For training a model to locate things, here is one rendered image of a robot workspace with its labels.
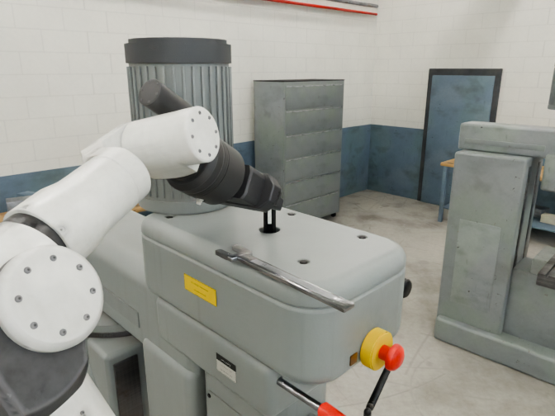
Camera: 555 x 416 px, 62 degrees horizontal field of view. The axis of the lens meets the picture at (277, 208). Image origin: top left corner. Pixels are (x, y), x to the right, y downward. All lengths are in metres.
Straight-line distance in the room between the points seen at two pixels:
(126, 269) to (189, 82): 0.44
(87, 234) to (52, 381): 0.13
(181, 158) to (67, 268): 0.21
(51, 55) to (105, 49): 0.54
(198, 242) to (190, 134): 0.29
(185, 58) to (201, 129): 0.33
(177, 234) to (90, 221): 0.39
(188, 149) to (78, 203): 0.14
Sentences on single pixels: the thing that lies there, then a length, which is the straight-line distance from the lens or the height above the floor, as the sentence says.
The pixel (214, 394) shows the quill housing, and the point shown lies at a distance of 0.94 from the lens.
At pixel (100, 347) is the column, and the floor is 1.52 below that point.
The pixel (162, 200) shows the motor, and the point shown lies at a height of 1.92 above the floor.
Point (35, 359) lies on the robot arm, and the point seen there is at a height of 1.97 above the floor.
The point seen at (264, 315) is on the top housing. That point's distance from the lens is 0.67.
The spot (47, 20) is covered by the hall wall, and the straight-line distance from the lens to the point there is 5.06.
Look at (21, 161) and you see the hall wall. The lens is 4.99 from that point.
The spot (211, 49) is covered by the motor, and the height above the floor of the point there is 2.19.
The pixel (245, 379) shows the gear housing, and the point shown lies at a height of 1.68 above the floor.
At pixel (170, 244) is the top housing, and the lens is 0.82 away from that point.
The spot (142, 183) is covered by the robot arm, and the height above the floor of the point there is 2.05.
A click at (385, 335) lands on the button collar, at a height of 1.79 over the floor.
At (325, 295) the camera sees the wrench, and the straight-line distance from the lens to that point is 0.57.
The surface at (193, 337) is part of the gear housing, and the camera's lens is 0.87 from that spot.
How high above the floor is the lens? 2.16
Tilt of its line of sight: 17 degrees down
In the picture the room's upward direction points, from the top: straight up
